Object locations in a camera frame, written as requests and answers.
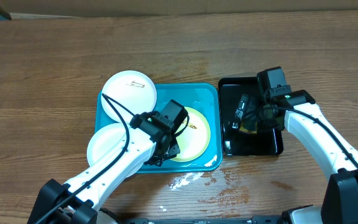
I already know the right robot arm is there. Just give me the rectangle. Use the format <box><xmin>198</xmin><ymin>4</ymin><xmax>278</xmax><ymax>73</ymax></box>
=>
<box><xmin>231</xmin><ymin>67</ymin><xmax>358</xmax><ymax>224</ymax></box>

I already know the green yellow sponge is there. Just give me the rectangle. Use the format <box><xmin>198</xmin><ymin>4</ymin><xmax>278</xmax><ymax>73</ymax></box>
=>
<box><xmin>239</xmin><ymin>119</ymin><xmax>258</xmax><ymax>134</ymax></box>

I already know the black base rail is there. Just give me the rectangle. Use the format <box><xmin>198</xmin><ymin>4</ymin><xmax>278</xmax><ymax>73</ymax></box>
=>
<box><xmin>118</xmin><ymin>215</ymin><xmax>289</xmax><ymax>224</ymax></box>

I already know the yellow-green rimmed plate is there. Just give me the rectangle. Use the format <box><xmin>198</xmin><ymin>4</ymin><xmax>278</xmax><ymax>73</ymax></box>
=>
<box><xmin>172</xmin><ymin>107</ymin><xmax>211</xmax><ymax>162</ymax></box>

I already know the white plate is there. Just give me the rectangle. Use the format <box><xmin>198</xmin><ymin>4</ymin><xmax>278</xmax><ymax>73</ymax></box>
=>
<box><xmin>101</xmin><ymin>70</ymin><xmax>157</xmax><ymax>114</ymax></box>
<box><xmin>87</xmin><ymin>123</ymin><xmax>155</xmax><ymax>180</ymax></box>

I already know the teal plastic tray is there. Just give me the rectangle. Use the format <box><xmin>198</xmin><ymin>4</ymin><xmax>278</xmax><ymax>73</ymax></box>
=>
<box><xmin>94</xmin><ymin>82</ymin><xmax>223</xmax><ymax>174</ymax></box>

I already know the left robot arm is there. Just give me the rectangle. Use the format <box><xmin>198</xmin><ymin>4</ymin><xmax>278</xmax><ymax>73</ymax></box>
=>
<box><xmin>28</xmin><ymin>100</ymin><xmax>190</xmax><ymax>223</ymax></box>

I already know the black rectangular tray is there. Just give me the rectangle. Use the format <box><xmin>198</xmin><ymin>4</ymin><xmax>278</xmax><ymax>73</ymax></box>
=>
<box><xmin>218</xmin><ymin>77</ymin><xmax>283</xmax><ymax>156</ymax></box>

